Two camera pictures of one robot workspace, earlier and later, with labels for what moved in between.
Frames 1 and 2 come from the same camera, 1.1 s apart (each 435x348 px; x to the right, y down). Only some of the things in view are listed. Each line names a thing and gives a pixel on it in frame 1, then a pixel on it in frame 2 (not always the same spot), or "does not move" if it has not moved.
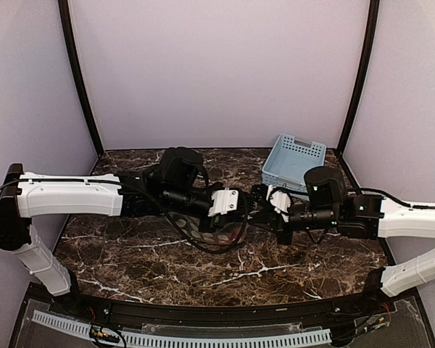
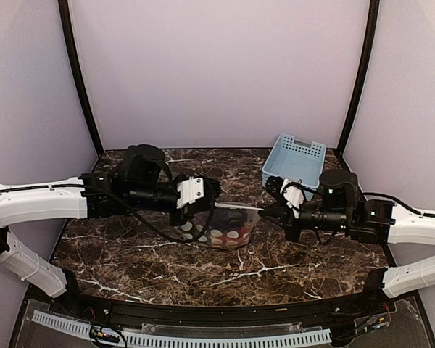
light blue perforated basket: x=288 y=160 does not move
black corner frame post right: x=370 y=49 does not move
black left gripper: x=220 y=220 -> x=188 y=210
